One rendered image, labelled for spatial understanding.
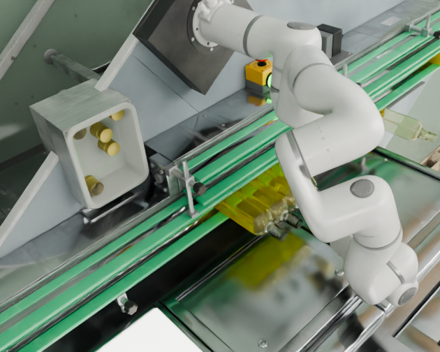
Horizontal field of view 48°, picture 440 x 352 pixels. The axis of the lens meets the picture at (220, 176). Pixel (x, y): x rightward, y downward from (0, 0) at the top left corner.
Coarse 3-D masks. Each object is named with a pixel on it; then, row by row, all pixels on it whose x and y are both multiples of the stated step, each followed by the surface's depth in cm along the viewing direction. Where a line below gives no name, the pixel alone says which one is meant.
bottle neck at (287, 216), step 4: (284, 212) 124; (288, 212) 124; (284, 216) 123; (288, 216) 123; (292, 216) 123; (296, 216) 123; (284, 220) 124; (288, 220) 123; (292, 220) 122; (296, 220) 121; (300, 220) 122; (288, 224) 124; (292, 224) 122; (296, 224) 121; (300, 224) 123; (296, 228) 122
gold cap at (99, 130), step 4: (92, 124) 112; (96, 124) 112; (100, 124) 112; (92, 128) 112; (96, 128) 111; (100, 128) 111; (104, 128) 111; (108, 128) 111; (92, 132) 112; (96, 132) 111; (100, 132) 110; (104, 132) 110; (108, 132) 111; (96, 136) 111; (100, 136) 110; (104, 136) 111; (108, 136) 112; (104, 140) 111; (108, 140) 112
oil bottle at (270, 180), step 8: (264, 176) 133; (272, 176) 133; (280, 176) 133; (264, 184) 131; (272, 184) 130; (280, 184) 130; (280, 192) 128; (288, 192) 127; (288, 200) 126; (296, 208) 128
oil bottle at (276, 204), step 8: (248, 184) 131; (256, 184) 131; (248, 192) 129; (256, 192) 129; (264, 192) 128; (272, 192) 128; (256, 200) 127; (264, 200) 126; (272, 200) 126; (280, 200) 125; (272, 208) 124; (280, 208) 124; (288, 208) 126; (280, 216) 124
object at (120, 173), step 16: (112, 112) 106; (128, 112) 111; (80, 128) 102; (112, 128) 117; (128, 128) 115; (80, 144) 113; (96, 144) 116; (128, 144) 119; (80, 160) 115; (96, 160) 118; (112, 160) 121; (128, 160) 124; (144, 160) 119; (80, 176) 108; (96, 176) 120; (112, 176) 122; (128, 176) 122; (144, 176) 121; (112, 192) 118; (96, 208) 115
